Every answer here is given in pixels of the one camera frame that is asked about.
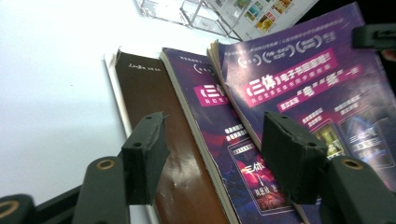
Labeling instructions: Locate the purple paperback book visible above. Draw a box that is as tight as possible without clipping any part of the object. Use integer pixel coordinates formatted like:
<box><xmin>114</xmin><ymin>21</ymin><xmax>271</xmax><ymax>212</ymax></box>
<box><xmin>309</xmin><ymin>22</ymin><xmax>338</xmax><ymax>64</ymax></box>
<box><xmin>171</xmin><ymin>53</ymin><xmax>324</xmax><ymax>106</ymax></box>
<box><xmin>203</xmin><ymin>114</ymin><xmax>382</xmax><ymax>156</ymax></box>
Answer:
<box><xmin>206</xmin><ymin>2</ymin><xmax>396</xmax><ymax>224</ymax></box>
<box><xmin>159</xmin><ymin>47</ymin><xmax>304</xmax><ymax>224</ymax></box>

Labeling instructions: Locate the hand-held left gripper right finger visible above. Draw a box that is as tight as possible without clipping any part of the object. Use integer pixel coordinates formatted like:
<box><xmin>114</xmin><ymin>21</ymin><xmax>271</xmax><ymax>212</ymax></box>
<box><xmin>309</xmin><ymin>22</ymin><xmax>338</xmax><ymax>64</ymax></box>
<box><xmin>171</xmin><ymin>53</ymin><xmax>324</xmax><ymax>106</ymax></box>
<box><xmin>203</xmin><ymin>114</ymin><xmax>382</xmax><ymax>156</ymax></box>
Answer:
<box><xmin>261</xmin><ymin>111</ymin><xmax>396</xmax><ymax>224</ymax></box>

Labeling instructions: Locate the dark brown book red print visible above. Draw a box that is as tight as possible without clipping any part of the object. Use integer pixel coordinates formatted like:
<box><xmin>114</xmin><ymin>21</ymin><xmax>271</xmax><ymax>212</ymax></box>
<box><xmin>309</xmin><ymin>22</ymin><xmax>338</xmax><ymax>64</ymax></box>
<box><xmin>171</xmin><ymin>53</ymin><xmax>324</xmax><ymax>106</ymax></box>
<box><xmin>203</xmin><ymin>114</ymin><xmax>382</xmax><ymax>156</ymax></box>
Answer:
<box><xmin>104</xmin><ymin>49</ymin><xmax>232</xmax><ymax>224</ymax></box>

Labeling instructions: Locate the white book with picture grid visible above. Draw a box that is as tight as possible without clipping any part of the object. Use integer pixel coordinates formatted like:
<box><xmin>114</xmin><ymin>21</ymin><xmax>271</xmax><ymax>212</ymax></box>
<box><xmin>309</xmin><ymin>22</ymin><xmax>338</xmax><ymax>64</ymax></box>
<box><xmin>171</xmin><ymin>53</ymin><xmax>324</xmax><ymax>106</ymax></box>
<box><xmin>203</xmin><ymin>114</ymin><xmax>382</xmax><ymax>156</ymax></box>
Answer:
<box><xmin>206</xmin><ymin>0</ymin><xmax>320</xmax><ymax>42</ymax></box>

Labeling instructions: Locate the clear acrylic book holder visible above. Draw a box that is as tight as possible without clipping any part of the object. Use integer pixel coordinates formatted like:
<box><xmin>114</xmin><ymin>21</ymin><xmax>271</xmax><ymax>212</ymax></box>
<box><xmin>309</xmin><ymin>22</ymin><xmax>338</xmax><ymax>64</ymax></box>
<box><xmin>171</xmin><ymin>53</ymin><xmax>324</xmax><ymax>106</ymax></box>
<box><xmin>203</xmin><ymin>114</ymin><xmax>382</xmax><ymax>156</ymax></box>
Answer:
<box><xmin>134</xmin><ymin>0</ymin><xmax>242</xmax><ymax>41</ymax></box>

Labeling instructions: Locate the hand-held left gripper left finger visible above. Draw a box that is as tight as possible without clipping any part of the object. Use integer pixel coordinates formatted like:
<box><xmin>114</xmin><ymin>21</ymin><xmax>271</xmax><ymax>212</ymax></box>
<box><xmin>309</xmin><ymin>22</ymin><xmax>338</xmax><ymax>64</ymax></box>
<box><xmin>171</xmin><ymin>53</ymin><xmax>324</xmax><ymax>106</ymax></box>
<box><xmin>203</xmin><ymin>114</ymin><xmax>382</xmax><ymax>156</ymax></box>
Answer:
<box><xmin>73</xmin><ymin>111</ymin><xmax>171</xmax><ymax>224</ymax></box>

